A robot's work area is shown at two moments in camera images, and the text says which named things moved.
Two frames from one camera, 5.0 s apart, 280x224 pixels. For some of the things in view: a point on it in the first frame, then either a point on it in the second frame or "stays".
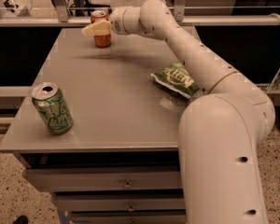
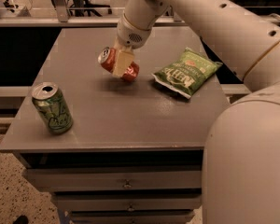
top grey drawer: x=107 y=179 stays
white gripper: x=116 y=21 -> x=130 y=33
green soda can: x=53 y=107 stays
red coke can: x=101 y=40 -> x=106 y=57
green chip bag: x=177 y=77 stays
